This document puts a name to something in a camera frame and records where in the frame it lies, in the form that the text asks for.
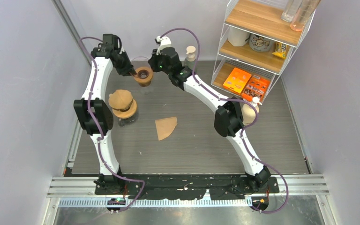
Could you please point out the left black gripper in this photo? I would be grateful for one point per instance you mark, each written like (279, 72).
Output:
(128, 71)

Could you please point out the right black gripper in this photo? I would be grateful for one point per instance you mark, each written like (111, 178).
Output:
(153, 58)

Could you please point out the small wooden ring holder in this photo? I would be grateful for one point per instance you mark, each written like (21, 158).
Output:
(144, 76)

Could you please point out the pink glass dripper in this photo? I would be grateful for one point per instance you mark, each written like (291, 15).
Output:
(140, 61)

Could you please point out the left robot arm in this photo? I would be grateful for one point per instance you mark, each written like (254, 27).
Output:
(94, 115)

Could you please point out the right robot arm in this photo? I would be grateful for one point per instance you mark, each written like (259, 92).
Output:
(228, 120)

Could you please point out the green pump bottle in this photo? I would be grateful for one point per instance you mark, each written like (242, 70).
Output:
(190, 59)

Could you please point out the orange box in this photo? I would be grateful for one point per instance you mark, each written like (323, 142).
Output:
(237, 80)

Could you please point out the white paper roll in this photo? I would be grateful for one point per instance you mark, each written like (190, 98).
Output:
(237, 37)

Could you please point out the glass carafe server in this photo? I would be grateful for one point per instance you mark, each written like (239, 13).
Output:
(128, 121)

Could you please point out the cartoon printed tin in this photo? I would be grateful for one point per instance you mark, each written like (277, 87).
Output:
(260, 43)

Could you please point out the orange snack packet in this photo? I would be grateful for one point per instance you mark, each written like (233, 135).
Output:
(257, 86)

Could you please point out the cream pump bottle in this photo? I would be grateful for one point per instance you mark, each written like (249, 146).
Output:
(248, 112)

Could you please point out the yellow snack bag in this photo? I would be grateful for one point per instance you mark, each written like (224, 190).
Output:
(281, 50)

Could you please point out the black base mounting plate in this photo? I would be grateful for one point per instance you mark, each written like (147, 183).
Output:
(184, 186)

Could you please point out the clear glass bottle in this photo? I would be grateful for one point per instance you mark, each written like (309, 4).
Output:
(290, 10)

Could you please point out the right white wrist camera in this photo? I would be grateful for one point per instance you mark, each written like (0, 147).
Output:
(162, 42)

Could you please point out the white wire wooden shelf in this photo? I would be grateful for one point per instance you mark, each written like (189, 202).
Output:
(261, 18)

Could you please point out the aluminium frame rail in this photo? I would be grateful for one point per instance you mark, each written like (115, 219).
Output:
(79, 105)

